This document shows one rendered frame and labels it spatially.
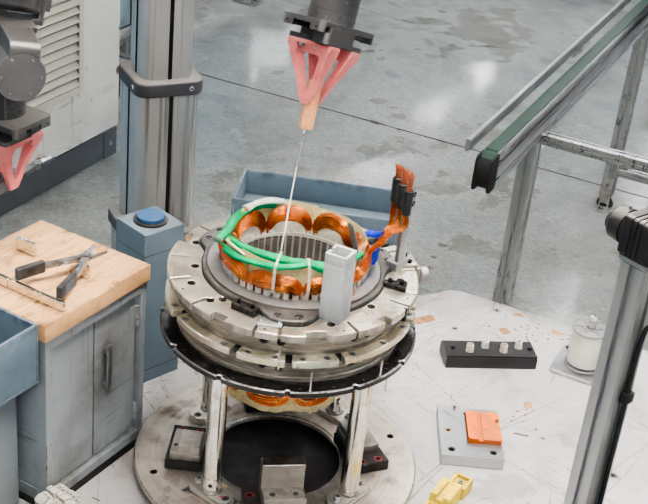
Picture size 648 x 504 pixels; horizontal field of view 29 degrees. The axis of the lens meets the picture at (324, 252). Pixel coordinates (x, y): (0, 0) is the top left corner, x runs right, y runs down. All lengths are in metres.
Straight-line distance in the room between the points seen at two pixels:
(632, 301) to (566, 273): 2.87
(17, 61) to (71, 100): 2.78
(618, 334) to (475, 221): 3.08
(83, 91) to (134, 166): 2.27
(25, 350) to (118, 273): 0.18
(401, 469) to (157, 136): 0.64
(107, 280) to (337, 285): 0.31
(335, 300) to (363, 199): 0.46
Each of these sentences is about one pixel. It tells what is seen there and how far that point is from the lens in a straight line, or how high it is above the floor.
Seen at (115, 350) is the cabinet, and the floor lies 0.96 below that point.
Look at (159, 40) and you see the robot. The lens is 1.91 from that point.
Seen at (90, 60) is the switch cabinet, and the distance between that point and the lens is 4.24.
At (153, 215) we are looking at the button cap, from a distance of 1.81.
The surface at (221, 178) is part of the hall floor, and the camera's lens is 4.37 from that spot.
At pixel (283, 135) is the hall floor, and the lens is 4.75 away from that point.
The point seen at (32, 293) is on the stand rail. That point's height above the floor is 1.07.
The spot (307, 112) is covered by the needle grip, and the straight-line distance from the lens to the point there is 1.50.
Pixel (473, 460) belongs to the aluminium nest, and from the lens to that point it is 1.82.
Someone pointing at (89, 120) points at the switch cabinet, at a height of 0.18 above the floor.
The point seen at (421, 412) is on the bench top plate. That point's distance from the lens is 1.91.
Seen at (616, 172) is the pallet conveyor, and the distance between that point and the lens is 4.50.
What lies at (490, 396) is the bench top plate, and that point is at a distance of 1.98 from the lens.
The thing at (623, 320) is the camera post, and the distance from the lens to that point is 1.20.
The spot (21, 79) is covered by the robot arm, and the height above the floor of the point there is 1.35.
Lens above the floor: 1.88
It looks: 28 degrees down
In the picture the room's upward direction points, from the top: 6 degrees clockwise
